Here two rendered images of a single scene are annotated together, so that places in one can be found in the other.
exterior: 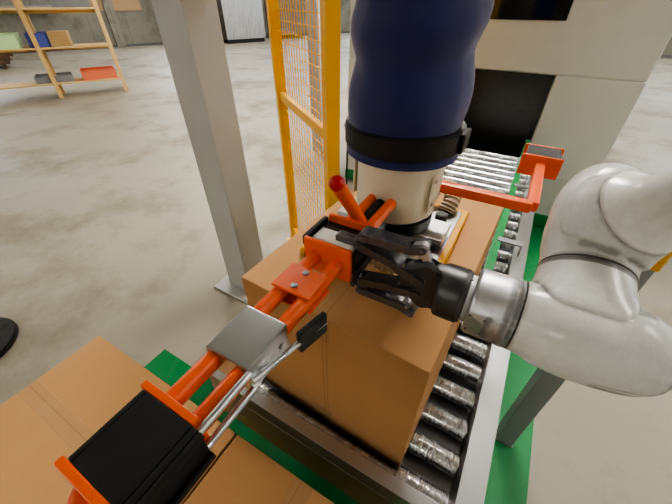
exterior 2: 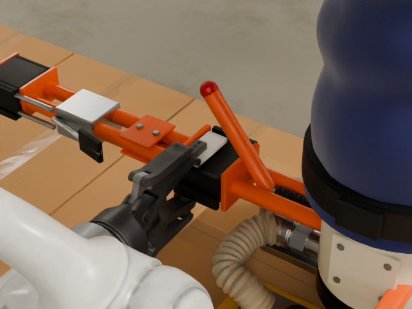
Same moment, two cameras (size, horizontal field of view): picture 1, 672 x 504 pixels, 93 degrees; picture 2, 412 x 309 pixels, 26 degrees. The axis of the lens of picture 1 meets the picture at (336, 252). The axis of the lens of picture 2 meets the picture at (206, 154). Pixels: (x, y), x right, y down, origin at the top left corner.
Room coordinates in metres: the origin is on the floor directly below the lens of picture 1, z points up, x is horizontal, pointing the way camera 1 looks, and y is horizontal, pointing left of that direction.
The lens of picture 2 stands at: (0.47, -0.92, 1.79)
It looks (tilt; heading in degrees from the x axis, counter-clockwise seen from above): 37 degrees down; 94
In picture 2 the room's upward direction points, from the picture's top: straight up
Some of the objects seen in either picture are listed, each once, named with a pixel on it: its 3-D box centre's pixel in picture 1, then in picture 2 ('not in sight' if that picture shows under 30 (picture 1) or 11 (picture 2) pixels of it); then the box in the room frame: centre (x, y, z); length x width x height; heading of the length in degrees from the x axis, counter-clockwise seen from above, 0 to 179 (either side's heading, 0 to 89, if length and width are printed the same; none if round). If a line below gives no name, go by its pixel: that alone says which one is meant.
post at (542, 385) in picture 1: (556, 366); not in sight; (0.56, -0.68, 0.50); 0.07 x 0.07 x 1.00; 60
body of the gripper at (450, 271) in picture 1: (433, 286); (129, 228); (0.32, -0.14, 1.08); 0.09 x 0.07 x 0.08; 60
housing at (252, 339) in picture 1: (250, 345); (89, 118); (0.23, 0.10, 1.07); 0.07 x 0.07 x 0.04; 60
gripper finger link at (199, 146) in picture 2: (352, 234); (191, 147); (0.39, -0.02, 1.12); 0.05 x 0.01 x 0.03; 60
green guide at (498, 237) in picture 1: (519, 193); not in sight; (1.50, -0.96, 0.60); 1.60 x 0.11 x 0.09; 150
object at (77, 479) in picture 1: (140, 450); (21, 84); (0.11, 0.17, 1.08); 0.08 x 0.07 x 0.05; 150
